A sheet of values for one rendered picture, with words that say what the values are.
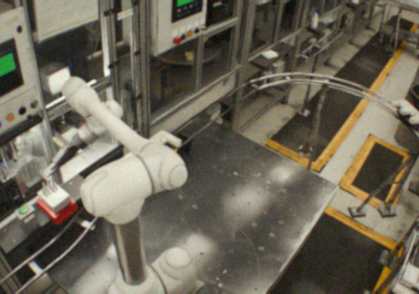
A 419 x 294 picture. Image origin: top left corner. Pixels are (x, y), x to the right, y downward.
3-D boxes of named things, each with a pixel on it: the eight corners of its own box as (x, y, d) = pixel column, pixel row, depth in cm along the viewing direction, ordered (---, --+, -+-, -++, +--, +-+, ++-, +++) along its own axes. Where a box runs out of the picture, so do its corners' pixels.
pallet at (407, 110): (388, 110, 274) (392, 100, 268) (399, 107, 279) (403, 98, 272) (418, 139, 250) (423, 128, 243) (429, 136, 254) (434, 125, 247)
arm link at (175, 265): (202, 285, 163) (206, 260, 149) (168, 305, 155) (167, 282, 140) (182, 260, 173) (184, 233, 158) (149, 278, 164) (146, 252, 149)
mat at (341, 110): (319, 174, 329) (319, 173, 329) (264, 145, 354) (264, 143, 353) (419, 24, 695) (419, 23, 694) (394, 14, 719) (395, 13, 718)
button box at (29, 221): (27, 235, 154) (20, 218, 146) (19, 225, 157) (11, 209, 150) (41, 225, 159) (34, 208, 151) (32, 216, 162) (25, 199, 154)
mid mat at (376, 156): (390, 216, 296) (391, 215, 296) (335, 186, 319) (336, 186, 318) (414, 156, 359) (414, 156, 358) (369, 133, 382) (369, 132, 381)
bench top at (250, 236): (184, 394, 133) (185, 392, 131) (27, 252, 177) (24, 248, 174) (337, 190, 227) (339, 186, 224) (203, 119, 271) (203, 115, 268)
